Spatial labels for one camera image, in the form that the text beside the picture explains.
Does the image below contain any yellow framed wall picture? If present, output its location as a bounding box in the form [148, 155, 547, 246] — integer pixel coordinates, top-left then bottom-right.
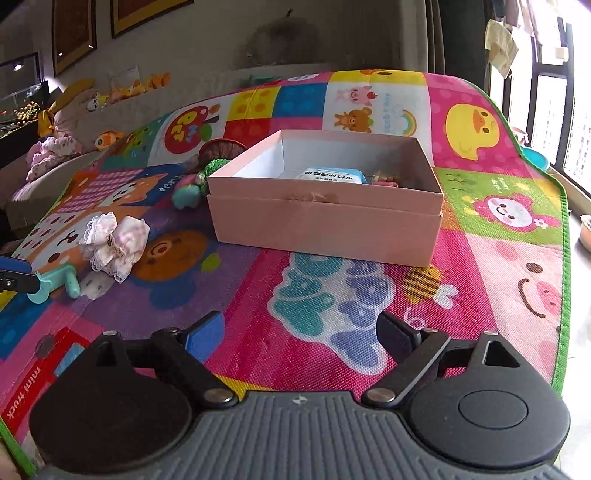
[111, 0, 195, 38]

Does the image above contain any grey curtain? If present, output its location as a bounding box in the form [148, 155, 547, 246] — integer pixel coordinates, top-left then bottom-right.
[399, 0, 446, 75]

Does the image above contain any white frilly cloth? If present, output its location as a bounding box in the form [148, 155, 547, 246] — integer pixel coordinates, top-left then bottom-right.
[79, 212, 151, 283]

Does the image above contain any beige hanging cloth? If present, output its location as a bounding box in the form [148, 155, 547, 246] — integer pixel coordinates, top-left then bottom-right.
[485, 19, 519, 78]

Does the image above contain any teal plastic toy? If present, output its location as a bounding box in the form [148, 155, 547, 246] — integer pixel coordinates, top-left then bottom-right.
[28, 263, 81, 303]

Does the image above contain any orange fish plush toy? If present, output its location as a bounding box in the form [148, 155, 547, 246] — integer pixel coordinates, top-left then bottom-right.
[95, 130, 125, 151]

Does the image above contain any black window frame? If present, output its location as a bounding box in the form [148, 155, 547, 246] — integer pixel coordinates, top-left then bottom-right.
[489, 0, 591, 195]

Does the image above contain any colourful cartoon play mat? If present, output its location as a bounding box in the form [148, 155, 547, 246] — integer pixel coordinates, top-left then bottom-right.
[0, 69, 573, 480]

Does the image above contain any knitted doll with brown hat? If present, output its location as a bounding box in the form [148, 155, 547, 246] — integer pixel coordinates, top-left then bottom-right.
[196, 138, 247, 185]

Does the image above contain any yellow banana plush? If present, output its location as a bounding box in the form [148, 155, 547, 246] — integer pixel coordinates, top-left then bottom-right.
[39, 78, 95, 137]

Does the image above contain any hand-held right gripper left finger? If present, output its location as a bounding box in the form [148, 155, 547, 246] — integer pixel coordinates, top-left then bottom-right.
[95, 311, 237, 410]

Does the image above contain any yellow plush toy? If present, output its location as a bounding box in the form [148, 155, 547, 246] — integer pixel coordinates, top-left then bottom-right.
[110, 71, 171, 103]

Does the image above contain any glass fish tank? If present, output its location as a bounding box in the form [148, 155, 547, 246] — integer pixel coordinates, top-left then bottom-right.
[0, 52, 49, 139]

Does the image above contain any pink cardboard box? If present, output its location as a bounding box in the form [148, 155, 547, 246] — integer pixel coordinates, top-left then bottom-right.
[206, 129, 445, 268]

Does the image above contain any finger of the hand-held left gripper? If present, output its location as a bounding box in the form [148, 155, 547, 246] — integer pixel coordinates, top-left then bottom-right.
[0, 256, 38, 293]

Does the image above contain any blue white packet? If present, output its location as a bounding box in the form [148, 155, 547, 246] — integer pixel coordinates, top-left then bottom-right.
[295, 166, 369, 185]

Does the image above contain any grey neck pillow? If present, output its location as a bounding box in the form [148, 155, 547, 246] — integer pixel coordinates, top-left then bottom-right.
[247, 11, 321, 65]

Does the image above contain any metal bowl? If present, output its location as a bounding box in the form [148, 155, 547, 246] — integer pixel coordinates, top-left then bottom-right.
[575, 215, 591, 252]

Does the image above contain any dark framed wall picture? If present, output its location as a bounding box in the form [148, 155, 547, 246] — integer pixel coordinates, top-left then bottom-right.
[51, 0, 98, 77]

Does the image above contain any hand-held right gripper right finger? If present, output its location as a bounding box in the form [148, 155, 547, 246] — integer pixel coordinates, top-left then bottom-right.
[361, 311, 522, 408]

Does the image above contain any pink floral cloth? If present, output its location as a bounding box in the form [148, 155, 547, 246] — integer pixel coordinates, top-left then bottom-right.
[25, 134, 84, 181]

